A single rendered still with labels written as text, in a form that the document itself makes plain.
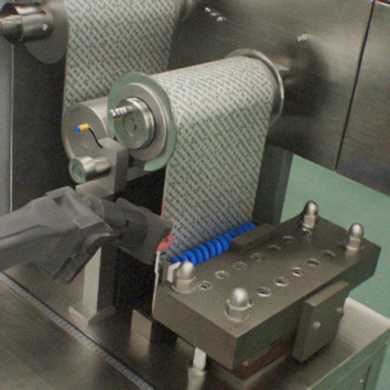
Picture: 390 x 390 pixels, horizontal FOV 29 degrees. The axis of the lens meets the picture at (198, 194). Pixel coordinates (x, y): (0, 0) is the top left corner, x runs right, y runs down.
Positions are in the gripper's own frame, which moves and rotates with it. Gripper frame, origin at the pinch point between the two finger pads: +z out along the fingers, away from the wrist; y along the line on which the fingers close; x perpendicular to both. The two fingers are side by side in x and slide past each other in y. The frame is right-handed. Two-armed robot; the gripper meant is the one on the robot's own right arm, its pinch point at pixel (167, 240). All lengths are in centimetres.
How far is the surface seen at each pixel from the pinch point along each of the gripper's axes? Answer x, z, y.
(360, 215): 24, 251, -78
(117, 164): 7.5, -10.4, -6.9
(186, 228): 2.8, 3.0, 0.2
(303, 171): 32, 265, -124
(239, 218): 7.5, 16.6, 0.2
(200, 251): 0.3, 6.9, 2.2
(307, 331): -3.0, 14.2, 21.7
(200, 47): 32.7, 16.4, -24.1
